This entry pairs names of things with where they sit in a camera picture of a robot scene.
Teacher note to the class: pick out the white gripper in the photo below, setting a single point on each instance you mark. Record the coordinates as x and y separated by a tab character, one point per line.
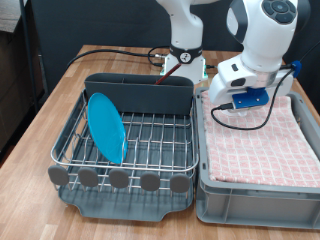
220	95

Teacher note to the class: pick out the blue plate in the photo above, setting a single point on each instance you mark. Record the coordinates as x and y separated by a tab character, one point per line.
106	128

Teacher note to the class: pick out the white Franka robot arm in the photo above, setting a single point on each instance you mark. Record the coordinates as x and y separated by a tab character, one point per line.
263	36

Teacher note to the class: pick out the grey dish drying rack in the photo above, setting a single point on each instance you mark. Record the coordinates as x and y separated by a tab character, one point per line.
126	206

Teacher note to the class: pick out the pink checked cloth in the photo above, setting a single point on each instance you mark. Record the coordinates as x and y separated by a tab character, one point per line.
253	150

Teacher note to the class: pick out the dark grey cutlery holder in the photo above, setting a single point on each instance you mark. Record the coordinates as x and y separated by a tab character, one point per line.
143	95

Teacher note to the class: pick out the grey plastic crate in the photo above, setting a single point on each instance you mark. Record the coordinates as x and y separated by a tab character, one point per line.
253	206

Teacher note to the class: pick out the black backdrop curtain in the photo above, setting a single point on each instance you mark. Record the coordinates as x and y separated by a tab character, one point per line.
100	23

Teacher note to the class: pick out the black metal pole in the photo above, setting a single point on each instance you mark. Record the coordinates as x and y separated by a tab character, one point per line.
28	50

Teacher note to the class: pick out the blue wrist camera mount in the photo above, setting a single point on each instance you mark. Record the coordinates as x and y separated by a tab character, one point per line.
250	98

